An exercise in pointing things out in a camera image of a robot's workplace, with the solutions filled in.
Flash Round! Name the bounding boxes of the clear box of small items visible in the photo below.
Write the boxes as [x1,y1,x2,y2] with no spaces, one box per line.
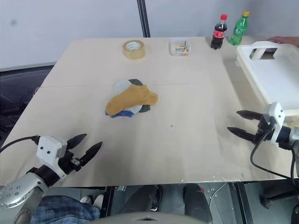
[168,37,192,57]

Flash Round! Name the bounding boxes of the roll of clear packing tape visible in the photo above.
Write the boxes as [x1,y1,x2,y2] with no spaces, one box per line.
[122,40,146,61]

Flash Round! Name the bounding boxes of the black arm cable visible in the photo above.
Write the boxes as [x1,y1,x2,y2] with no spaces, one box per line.
[250,127,299,187]
[0,134,39,153]

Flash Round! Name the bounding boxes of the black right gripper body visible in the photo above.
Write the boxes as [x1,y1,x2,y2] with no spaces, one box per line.
[253,116,277,147]

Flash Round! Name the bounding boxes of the dark rounded shape under table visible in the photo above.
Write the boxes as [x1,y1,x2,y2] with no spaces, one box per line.
[118,184,164,214]
[183,183,214,224]

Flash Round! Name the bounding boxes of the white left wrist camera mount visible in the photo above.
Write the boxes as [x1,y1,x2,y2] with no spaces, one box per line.
[36,136,68,182]

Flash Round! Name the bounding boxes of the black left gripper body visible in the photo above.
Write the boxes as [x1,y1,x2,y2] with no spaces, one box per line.
[57,149,83,176]

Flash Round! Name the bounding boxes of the white plastic basket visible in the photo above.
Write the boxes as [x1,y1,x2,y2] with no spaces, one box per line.
[235,41,299,118]

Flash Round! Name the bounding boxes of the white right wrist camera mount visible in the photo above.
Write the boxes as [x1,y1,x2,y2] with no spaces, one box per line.
[263,101,286,144]

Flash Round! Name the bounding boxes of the black vertical wall post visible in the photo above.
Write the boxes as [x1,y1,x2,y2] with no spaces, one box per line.
[137,0,151,38]

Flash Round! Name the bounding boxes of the white shoe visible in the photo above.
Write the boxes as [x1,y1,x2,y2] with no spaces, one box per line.
[79,194,104,208]

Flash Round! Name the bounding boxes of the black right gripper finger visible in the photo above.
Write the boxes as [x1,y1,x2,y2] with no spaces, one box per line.
[227,126,258,144]
[236,110,265,122]

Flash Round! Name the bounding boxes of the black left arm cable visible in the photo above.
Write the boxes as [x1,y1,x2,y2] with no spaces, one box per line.
[0,134,39,153]

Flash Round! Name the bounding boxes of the light blue cloth garment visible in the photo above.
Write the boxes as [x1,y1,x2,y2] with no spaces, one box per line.
[114,79,142,115]

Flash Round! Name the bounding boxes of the cola bottle with red cap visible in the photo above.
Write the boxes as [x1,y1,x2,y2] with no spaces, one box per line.
[210,14,228,50]

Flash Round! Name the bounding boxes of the bystander bare hand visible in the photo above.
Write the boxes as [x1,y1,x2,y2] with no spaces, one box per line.
[268,36,292,45]

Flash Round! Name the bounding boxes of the dark grey cloth garment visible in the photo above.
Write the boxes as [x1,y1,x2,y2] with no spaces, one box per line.
[128,78,152,114]

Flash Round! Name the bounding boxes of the beige rounded robot body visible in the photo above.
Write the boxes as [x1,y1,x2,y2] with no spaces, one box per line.
[90,211,212,224]

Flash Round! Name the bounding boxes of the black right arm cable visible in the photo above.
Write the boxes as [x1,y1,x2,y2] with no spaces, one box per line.
[250,127,299,187]

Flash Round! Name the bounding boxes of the blue jeans leg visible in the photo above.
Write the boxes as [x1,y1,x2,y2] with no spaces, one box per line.
[31,195,101,224]

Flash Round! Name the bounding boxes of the green bottle with yellow cap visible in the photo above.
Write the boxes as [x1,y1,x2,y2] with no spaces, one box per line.
[228,10,250,46]

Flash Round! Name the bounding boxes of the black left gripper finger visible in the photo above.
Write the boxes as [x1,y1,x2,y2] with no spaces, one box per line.
[67,133,88,149]
[80,141,103,168]

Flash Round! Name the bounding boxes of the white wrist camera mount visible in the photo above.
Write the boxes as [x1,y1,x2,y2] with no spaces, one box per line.
[263,101,286,144]
[36,136,68,182]

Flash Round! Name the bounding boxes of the mustard yellow sock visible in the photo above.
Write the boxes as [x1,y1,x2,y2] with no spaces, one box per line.
[139,91,159,106]
[105,85,150,116]

